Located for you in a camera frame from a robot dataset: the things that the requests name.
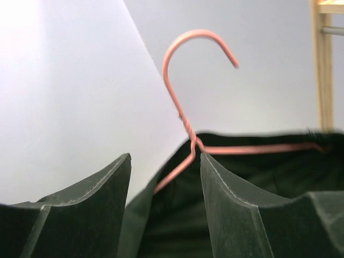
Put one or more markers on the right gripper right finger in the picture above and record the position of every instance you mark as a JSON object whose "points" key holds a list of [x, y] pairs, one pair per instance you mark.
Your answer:
{"points": [[247, 221]]}

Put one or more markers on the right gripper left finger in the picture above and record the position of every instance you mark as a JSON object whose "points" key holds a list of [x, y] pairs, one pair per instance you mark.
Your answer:
{"points": [[82, 220]]}

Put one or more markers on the black skirt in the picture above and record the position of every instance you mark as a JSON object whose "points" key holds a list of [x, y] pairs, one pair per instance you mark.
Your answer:
{"points": [[173, 222]]}

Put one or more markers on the pink wire hanger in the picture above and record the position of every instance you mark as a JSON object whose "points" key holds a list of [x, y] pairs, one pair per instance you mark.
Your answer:
{"points": [[195, 141]]}

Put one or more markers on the wooden clothes rack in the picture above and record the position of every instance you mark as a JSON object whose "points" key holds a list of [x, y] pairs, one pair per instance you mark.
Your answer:
{"points": [[322, 31]]}

